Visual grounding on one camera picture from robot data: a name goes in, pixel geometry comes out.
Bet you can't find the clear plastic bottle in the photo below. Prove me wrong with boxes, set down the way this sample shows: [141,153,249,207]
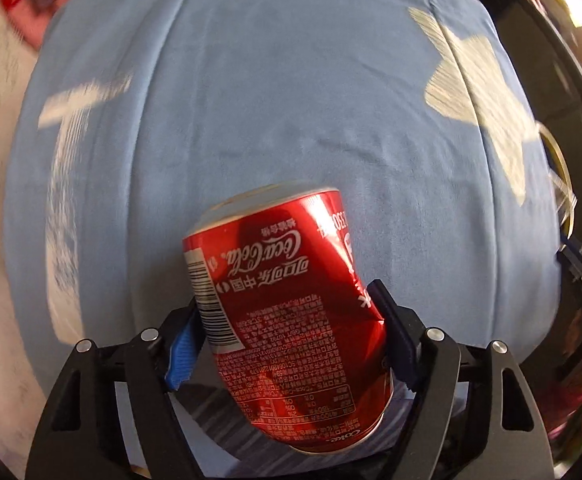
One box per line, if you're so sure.
[548,170,578,236]

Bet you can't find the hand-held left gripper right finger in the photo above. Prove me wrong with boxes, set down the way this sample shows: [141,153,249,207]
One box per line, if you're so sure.
[368,277,557,480]

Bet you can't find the blue star-print cloth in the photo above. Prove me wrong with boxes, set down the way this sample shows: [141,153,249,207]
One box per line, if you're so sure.
[3,0,569,480]

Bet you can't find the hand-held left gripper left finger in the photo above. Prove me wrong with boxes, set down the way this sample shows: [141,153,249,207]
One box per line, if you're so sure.
[23,295,207,480]

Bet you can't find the red soda can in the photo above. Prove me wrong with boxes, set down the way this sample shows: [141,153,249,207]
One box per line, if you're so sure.
[182,181,396,456]

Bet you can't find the yellow-rimmed trash bin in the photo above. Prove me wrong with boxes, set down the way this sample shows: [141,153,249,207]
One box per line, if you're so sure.
[538,122,571,181]

